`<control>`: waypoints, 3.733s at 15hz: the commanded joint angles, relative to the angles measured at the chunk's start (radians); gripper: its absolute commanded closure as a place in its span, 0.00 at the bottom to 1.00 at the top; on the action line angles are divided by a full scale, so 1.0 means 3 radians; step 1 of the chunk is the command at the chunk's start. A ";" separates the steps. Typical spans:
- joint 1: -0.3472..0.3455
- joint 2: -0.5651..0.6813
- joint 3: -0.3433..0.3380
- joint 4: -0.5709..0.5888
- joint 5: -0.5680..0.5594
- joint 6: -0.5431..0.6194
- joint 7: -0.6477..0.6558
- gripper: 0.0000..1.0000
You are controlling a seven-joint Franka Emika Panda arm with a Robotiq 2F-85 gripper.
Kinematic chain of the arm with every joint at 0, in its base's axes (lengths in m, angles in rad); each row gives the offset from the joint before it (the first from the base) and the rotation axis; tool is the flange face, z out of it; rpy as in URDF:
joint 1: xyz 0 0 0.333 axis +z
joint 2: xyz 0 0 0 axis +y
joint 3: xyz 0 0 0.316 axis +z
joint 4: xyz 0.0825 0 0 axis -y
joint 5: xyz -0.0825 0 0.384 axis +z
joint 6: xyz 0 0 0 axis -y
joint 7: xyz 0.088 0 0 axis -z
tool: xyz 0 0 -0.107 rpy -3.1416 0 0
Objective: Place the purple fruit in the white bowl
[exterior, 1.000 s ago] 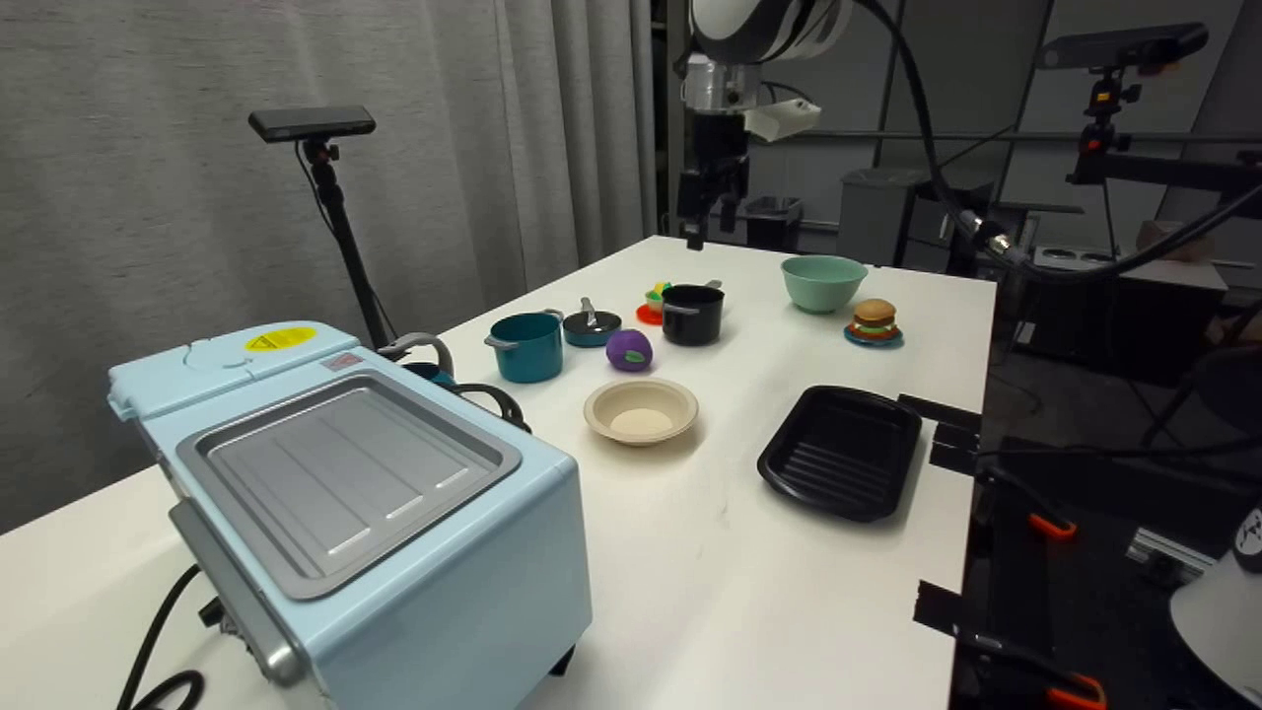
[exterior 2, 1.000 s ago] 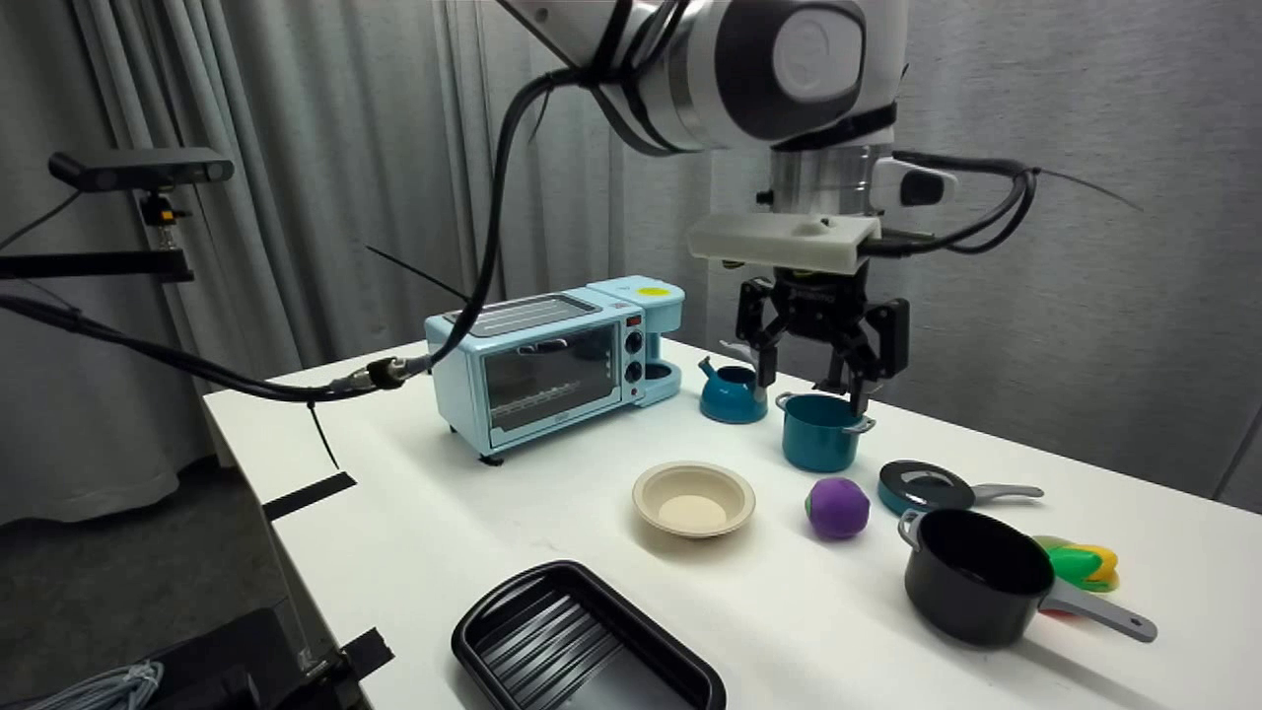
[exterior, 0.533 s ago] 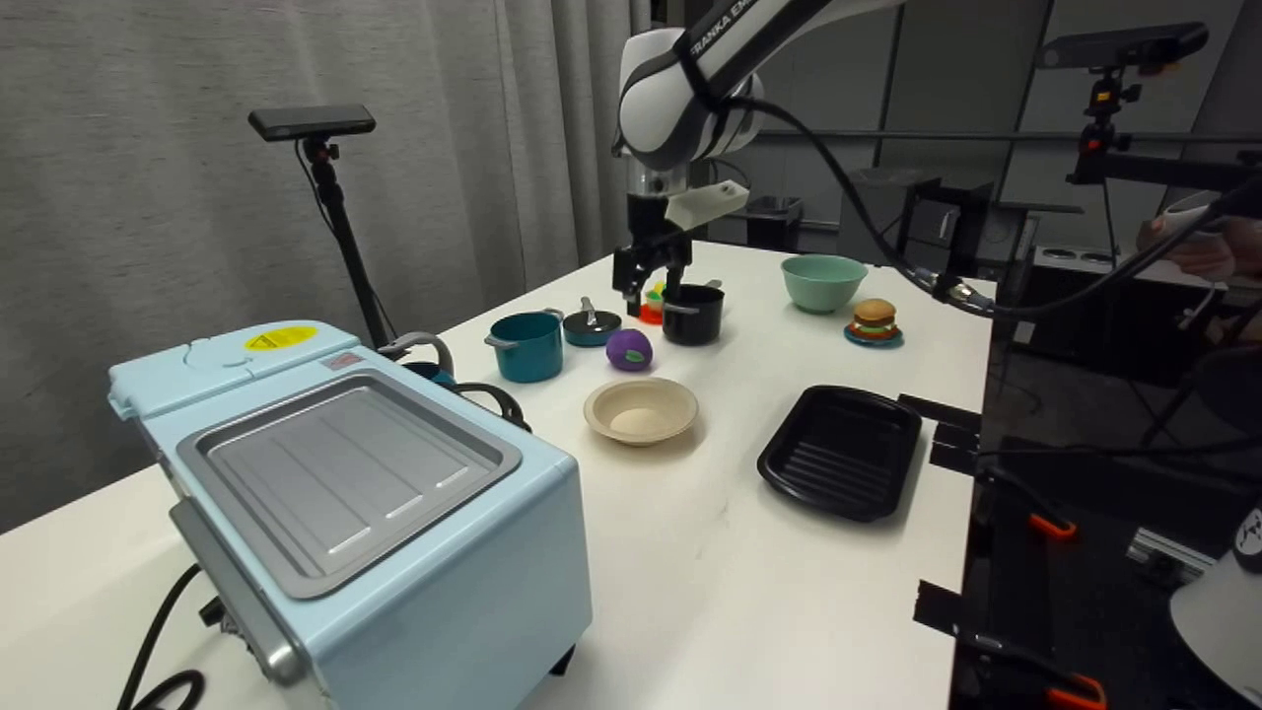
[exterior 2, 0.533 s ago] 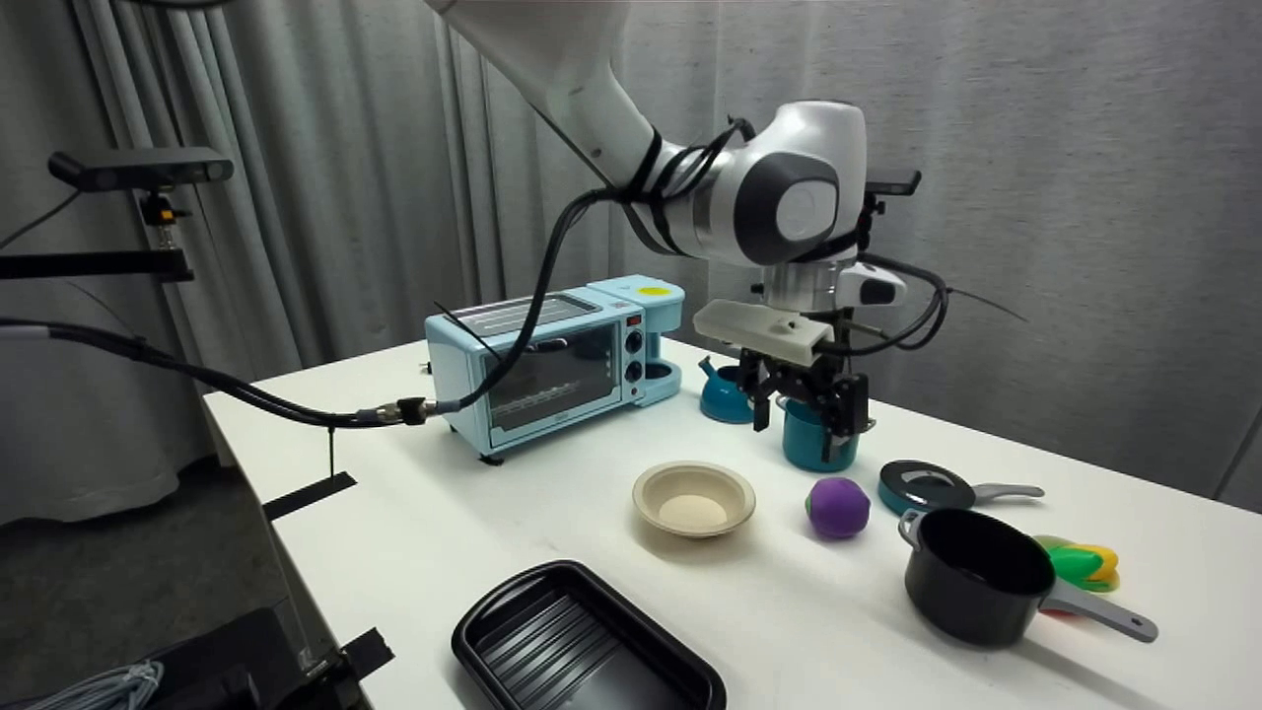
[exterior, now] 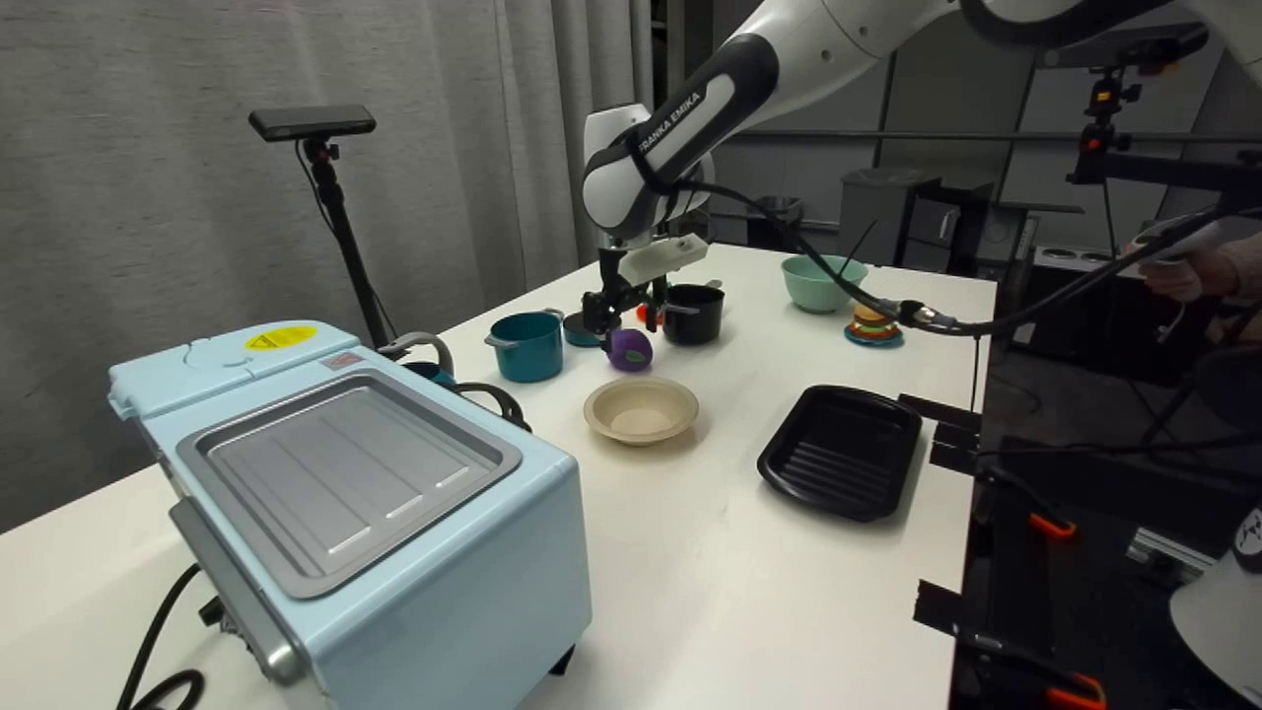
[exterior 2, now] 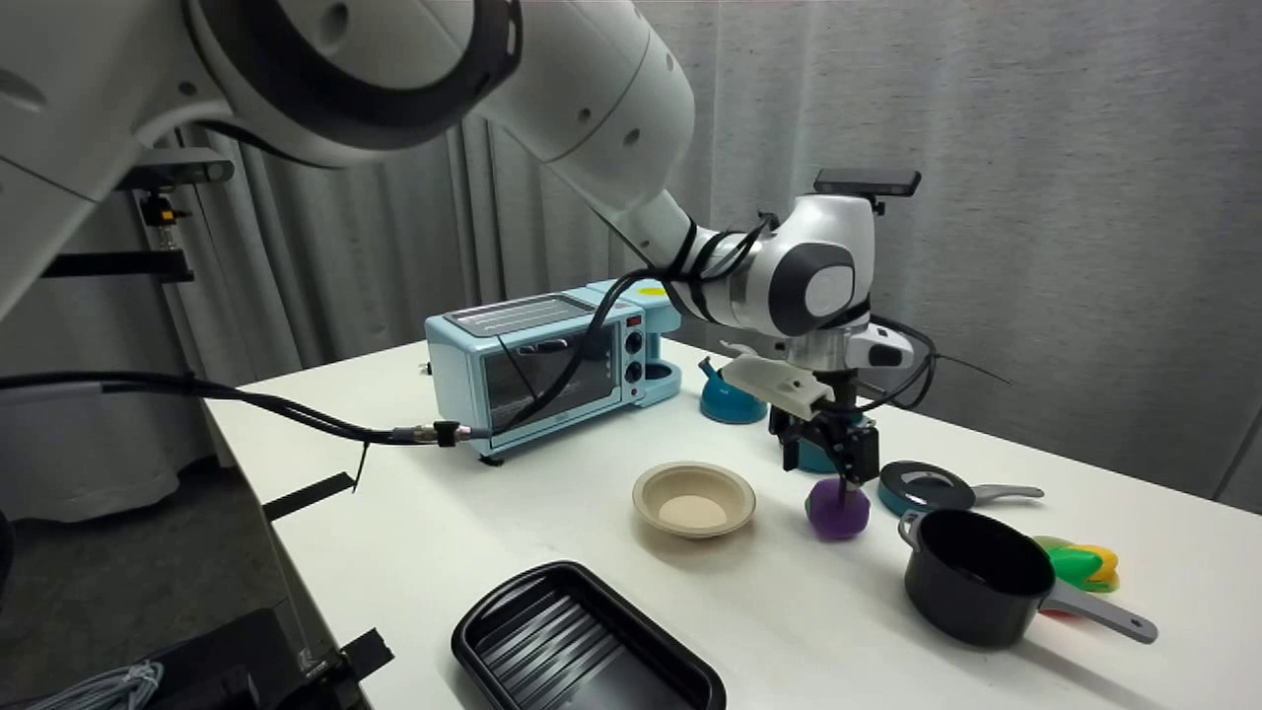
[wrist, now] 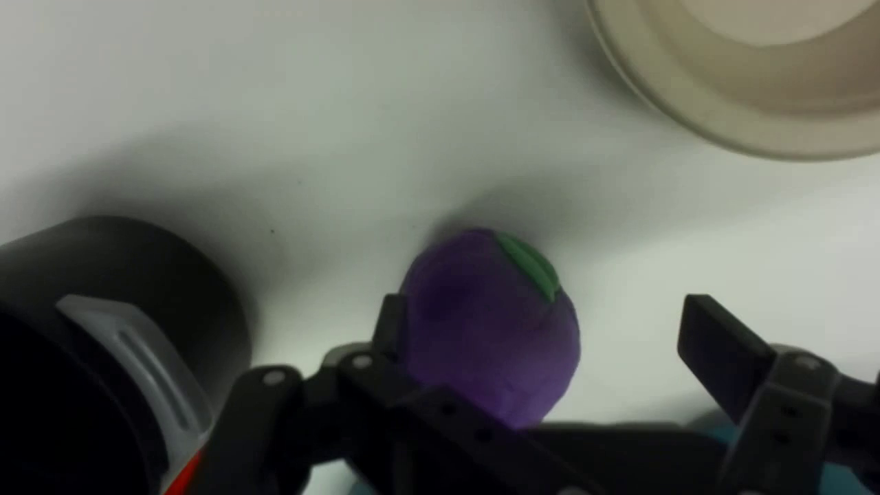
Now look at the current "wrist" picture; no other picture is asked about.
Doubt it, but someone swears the black toy pot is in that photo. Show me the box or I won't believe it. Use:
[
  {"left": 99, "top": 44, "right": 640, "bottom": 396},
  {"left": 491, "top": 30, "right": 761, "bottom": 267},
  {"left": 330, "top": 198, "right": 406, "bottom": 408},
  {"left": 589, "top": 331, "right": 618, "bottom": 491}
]
[{"left": 0, "top": 213, "right": 253, "bottom": 495}]

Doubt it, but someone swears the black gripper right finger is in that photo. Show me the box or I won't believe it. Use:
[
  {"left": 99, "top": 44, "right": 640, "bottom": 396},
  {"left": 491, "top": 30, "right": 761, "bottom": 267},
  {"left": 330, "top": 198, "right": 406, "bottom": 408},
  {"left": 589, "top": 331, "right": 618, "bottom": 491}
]
[{"left": 677, "top": 290, "right": 880, "bottom": 495}]

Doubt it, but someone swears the teal toy pot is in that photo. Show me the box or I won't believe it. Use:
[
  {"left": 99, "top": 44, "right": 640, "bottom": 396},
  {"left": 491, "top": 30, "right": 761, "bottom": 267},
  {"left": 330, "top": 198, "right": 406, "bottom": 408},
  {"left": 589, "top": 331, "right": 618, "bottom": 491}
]
[{"left": 690, "top": 406, "right": 880, "bottom": 495}]

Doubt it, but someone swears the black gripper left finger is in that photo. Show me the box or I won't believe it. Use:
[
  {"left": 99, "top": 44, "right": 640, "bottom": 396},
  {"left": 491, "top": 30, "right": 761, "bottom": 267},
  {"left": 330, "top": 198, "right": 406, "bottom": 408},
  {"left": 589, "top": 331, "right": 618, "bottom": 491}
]
[{"left": 187, "top": 290, "right": 598, "bottom": 495}]

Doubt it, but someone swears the white bowl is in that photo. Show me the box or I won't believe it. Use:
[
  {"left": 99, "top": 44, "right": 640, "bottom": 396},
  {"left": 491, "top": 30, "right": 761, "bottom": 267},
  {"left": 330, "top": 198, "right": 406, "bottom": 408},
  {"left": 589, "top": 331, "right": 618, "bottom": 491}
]
[{"left": 586, "top": 0, "right": 880, "bottom": 162}]

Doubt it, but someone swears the purple toy fruit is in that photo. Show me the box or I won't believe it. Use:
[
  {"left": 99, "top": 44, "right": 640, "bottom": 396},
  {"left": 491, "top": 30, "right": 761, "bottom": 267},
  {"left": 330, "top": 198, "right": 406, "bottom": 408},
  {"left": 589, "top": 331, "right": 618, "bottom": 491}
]
[{"left": 398, "top": 226, "right": 583, "bottom": 430}]

